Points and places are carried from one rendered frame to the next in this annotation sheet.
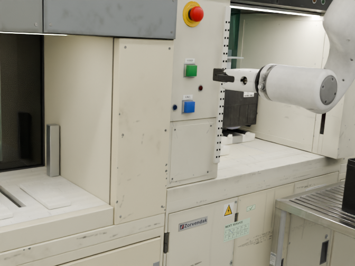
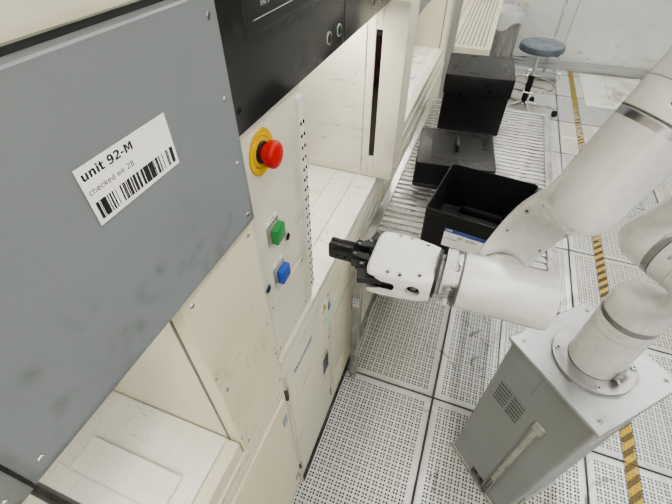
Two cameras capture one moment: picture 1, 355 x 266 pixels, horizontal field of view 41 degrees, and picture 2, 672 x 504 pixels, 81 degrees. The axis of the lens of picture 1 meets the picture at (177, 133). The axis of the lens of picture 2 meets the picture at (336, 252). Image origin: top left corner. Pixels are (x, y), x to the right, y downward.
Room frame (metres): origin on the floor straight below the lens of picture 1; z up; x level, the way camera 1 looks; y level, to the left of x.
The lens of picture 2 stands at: (0.81, 0.13, 1.64)
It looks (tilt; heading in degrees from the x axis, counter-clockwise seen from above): 44 degrees down; 330
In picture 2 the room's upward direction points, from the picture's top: straight up
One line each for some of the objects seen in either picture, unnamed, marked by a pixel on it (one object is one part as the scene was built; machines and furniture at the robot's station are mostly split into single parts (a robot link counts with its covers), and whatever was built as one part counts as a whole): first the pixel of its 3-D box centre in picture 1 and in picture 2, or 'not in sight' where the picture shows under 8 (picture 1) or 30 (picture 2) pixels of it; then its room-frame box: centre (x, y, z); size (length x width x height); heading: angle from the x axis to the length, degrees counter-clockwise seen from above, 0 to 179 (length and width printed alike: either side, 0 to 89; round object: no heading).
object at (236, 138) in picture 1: (220, 133); not in sight; (1.96, -0.18, 0.89); 0.22 x 0.21 x 0.04; 40
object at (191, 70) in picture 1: (190, 70); (276, 232); (1.29, -0.03, 1.20); 0.03 x 0.02 x 0.03; 130
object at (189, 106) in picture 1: (188, 106); (282, 272); (1.29, -0.03, 1.10); 0.03 x 0.02 x 0.03; 130
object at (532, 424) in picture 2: not in sight; (537, 422); (0.93, -0.68, 0.38); 0.28 x 0.28 x 0.76; 85
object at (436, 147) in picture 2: not in sight; (454, 155); (1.77, -0.96, 0.83); 0.29 x 0.29 x 0.13; 47
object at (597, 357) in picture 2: not in sight; (610, 339); (0.93, -0.68, 0.85); 0.19 x 0.19 x 0.18
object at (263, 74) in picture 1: (272, 82); (448, 277); (1.07, -0.21, 1.20); 0.09 x 0.03 x 0.08; 130
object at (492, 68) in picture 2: not in sight; (474, 93); (2.07, -1.34, 0.89); 0.29 x 0.29 x 0.25; 43
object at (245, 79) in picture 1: (252, 79); (407, 266); (1.12, -0.17, 1.20); 0.11 x 0.10 x 0.07; 40
